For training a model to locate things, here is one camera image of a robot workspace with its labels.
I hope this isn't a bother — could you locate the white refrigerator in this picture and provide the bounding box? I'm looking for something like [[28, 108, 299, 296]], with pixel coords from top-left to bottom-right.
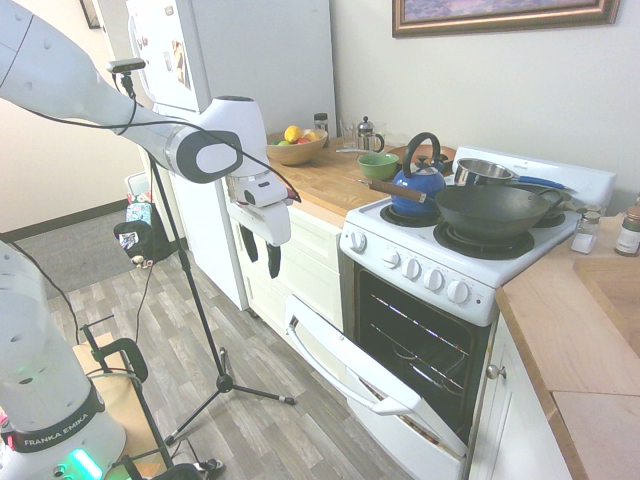
[[124, 0, 338, 312]]

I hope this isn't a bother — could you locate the black clamp stand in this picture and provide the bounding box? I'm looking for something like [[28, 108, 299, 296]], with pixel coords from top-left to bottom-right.
[[74, 322, 226, 480]]

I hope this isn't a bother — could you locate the brown round plate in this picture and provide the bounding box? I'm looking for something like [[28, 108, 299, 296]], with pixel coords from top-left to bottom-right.
[[385, 143, 458, 164]]

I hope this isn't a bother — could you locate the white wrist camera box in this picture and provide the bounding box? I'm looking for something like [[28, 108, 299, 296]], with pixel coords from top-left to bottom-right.
[[236, 181, 297, 209]]

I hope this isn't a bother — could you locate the green ceramic bowl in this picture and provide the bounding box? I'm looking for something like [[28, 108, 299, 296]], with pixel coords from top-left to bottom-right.
[[356, 152, 401, 182]]

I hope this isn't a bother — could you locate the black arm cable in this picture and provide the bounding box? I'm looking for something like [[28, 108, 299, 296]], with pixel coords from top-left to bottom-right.
[[0, 74, 303, 204]]

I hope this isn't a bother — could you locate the white drawer cabinet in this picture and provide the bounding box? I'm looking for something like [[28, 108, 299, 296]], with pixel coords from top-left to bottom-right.
[[234, 199, 346, 346]]

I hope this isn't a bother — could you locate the white oven door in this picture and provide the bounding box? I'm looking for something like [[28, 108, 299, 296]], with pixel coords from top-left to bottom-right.
[[283, 293, 470, 459]]

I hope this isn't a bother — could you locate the black camera tripod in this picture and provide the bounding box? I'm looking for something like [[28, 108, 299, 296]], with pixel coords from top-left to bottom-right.
[[117, 69, 297, 447]]

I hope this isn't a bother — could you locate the dark picture frame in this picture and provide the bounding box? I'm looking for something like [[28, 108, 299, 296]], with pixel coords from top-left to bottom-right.
[[78, 0, 106, 30]]

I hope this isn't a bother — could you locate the wooden cutting board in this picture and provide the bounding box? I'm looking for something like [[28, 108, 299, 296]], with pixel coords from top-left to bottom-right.
[[572, 255, 640, 344]]

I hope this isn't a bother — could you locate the wooden fruit bowl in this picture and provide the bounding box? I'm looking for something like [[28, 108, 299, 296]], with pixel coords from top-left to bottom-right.
[[265, 127, 330, 167]]

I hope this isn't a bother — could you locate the steel saucepan blue handle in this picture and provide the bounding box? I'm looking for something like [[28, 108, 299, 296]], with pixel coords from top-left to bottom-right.
[[452, 157, 574, 192]]

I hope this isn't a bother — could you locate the brown lidded spice jar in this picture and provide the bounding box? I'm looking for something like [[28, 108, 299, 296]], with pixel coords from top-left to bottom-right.
[[613, 205, 640, 258]]

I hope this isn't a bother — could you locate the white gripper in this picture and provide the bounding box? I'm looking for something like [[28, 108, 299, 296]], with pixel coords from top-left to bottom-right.
[[225, 173, 293, 280]]

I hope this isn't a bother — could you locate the black wok wooden handle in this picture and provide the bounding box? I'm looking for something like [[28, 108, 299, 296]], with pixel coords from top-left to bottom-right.
[[357, 178, 557, 241]]

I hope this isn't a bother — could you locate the blue kettle black handle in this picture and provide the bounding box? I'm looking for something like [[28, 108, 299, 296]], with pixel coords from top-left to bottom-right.
[[390, 131, 448, 218]]

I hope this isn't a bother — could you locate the glass salt shaker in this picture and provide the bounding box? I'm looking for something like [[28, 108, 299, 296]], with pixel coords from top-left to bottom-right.
[[570, 210, 602, 254]]

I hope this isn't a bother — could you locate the white electric stove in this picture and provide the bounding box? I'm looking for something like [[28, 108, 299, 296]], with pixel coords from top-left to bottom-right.
[[338, 145, 617, 480]]

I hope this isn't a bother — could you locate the white cabinet with knob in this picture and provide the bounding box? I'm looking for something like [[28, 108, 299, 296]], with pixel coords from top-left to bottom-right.
[[467, 314, 574, 480]]

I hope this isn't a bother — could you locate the black patterned bag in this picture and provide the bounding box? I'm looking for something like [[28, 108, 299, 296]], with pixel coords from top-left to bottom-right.
[[112, 202, 174, 270]]

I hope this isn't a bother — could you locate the glass french press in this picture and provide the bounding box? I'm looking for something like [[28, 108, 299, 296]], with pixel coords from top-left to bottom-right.
[[355, 115, 386, 153]]

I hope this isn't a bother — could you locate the framed painting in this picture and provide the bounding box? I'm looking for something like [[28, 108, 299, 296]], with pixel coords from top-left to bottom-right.
[[391, 0, 622, 39]]

